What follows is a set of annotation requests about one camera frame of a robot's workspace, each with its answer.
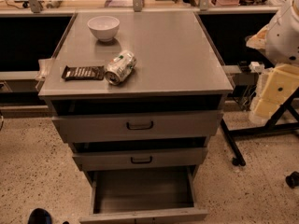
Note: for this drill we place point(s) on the clear plastic bag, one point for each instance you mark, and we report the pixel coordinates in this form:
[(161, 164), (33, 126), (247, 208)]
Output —
[(44, 69)]

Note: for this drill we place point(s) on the grey drawer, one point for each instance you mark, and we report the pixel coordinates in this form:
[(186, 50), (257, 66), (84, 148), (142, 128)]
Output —
[(140, 126), (144, 196), (152, 158)]

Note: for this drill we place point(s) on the dark chocolate bar wrapper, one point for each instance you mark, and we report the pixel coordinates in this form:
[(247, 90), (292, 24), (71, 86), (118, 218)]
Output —
[(83, 73)]

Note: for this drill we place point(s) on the white ceramic bowl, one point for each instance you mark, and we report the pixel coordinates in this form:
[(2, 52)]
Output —
[(104, 28)]

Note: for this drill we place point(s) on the black round floor object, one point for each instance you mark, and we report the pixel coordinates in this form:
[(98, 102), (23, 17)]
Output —
[(292, 180)]

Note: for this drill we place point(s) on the grey top drawer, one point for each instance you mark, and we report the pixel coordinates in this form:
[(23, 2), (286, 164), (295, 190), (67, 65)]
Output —
[(140, 126)]

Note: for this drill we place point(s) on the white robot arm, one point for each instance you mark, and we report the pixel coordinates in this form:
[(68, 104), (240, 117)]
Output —
[(278, 41)]

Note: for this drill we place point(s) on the black side table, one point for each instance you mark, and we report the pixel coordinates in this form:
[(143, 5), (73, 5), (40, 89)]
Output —
[(270, 127)]

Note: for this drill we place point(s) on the dark blue floor object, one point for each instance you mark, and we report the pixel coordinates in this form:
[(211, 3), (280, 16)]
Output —
[(39, 216)]

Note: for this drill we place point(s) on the white power adapter with cables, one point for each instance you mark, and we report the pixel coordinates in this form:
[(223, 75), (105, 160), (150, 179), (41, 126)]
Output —
[(256, 67)]

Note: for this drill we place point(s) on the grey middle drawer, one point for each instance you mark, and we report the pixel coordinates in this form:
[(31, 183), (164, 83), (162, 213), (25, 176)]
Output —
[(152, 158)]

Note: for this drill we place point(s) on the grey metal drawer cabinet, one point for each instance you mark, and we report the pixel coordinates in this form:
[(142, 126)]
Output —
[(177, 70)]

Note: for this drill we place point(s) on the crushed silver soda can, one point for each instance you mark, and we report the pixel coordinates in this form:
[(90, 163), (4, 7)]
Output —
[(120, 67)]

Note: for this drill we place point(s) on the grey bottom drawer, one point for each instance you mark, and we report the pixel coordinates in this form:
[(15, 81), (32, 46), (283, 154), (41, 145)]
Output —
[(144, 196)]

